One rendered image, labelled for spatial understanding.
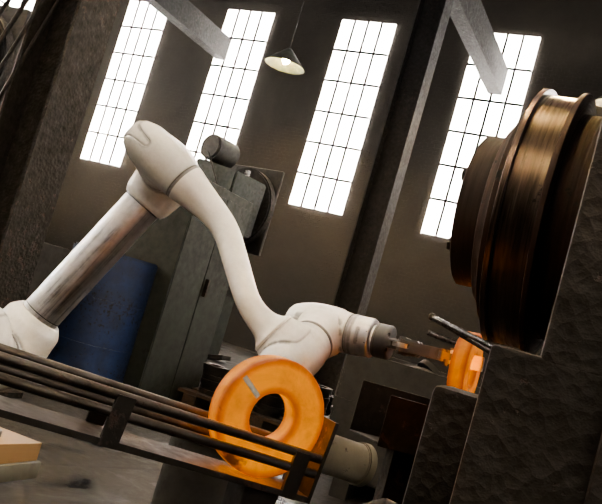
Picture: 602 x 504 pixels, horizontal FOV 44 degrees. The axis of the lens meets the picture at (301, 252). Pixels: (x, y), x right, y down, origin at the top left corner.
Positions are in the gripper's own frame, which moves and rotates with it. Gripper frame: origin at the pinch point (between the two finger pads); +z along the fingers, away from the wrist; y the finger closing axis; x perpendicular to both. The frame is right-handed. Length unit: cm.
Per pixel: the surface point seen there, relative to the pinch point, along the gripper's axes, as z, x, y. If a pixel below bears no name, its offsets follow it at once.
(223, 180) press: -461, 155, -606
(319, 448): -3, -16, 63
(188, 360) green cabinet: -243, -38, -282
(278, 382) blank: -8, -9, 69
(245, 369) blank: -11, -8, 73
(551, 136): 14, 36, 40
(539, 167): 14, 30, 42
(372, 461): 2, -17, 57
